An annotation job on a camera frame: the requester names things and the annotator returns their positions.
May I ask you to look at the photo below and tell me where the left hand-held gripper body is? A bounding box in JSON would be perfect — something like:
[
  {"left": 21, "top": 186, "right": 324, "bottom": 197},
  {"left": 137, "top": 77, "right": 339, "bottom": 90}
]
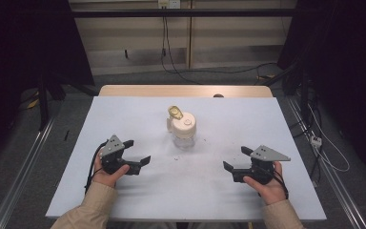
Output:
[{"left": 99, "top": 135, "right": 141, "bottom": 176}]

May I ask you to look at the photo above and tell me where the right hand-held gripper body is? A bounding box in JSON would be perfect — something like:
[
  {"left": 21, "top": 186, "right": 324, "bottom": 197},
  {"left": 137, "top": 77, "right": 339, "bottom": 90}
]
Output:
[{"left": 232, "top": 145, "right": 292, "bottom": 185}]

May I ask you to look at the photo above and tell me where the clear plastic bottle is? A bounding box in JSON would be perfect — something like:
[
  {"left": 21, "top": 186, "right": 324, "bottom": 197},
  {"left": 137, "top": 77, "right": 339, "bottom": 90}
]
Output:
[{"left": 166, "top": 105, "right": 198, "bottom": 150}]

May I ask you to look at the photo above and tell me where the person's left hand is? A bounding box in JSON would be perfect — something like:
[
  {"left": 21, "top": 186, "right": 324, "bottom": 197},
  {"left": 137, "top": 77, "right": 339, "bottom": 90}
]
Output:
[{"left": 92, "top": 155, "right": 131, "bottom": 189}]

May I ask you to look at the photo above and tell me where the person's right hand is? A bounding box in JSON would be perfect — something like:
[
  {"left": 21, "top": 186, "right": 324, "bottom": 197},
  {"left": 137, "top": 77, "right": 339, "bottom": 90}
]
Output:
[{"left": 243, "top": 161, "right": 289, "bottom": 206}]

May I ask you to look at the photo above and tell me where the white table board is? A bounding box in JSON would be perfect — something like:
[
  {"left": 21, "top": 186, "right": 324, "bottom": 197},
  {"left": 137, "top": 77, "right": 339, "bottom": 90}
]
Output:
[{"left": 45, "top": 95, "right": 328, "bottom": 222}]

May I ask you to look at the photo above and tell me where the white power strip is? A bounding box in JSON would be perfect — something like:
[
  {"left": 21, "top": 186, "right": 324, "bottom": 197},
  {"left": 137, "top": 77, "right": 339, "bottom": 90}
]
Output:
[{"left": 310, "top": 135, "right": 323, "bottom": 149}]

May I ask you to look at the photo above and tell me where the wooden table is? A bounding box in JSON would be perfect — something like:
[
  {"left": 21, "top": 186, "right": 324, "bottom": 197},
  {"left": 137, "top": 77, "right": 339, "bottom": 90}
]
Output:
[{"left": 98, "top": 84, "right": 274, "bottom": 98}]

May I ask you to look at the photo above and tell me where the black metal stand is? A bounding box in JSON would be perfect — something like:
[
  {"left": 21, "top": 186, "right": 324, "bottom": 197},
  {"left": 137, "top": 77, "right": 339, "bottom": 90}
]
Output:
[
  {"left": 36, "top": 73, "right": 99, "bottom": 132},
  {"left": 260, "top": 60, "right": 313, "bottom": 115}
]

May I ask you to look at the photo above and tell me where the black curtain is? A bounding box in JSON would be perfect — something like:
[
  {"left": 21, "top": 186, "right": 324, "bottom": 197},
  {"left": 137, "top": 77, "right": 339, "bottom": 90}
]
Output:
[
  {"left": 277, "top": 0, "right": 366, "bottom": 185},
  {"left": 0, "top": 0, "right": 95, "bottom": 173}
]

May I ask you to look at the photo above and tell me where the dark horizontal beam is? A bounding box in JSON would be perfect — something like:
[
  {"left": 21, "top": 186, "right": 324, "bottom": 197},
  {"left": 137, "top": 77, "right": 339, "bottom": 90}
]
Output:
[{"left": 70, "top": 9, "right": 299, "bottom": 18}]

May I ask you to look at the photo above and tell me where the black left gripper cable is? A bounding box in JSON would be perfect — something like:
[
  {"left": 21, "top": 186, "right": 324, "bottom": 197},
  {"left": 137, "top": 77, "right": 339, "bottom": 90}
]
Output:
[{"left": 84, "top": 141, "right": 109, "bottom": 195}]

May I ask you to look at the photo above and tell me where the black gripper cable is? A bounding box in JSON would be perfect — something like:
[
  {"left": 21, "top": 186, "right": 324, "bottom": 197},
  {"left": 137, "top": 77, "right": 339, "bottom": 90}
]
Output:
[
  {"left": 273, "top": 170, "right": 290, "bottom": 200},
  {"left": 84, "top": 141, "right": 109, "bottom": 195}
]

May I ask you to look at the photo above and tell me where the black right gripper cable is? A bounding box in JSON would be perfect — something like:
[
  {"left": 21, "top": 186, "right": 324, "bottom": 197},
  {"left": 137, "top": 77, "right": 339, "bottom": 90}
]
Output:
[{"left": 273, "top": 170, "right": 290, "bottom": 200}]

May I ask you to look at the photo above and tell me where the white cable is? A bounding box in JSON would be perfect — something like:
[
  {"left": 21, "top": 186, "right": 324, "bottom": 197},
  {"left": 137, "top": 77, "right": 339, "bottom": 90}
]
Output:
[{"left": 308, "top": 103, "right": 351, "bottom": 174}]

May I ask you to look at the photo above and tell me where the aluminium floor rail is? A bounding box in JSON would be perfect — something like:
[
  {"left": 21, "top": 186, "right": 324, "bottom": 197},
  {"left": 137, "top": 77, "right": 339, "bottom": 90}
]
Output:
[
  {"left": 0, "top": 115, "right": 58, "bottom": 229},
  {"left": 286, "top": 96, "right": 366, "bottom": 229}
]

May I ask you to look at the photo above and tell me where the black power cable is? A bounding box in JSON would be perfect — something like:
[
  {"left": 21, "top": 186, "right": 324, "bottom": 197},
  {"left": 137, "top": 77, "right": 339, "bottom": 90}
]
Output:
[
  {"left": 160, "top": 8, "right": 173, "bottom": 73},
  {"left": 164, "top": 8, "right": 203, "bottom": 85}
]

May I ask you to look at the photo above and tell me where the white wall socket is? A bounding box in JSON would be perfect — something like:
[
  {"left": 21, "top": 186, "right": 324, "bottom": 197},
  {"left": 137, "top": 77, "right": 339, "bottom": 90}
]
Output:
[{"left": 157, "top": 0, "right": 181, "bottom": 10}]

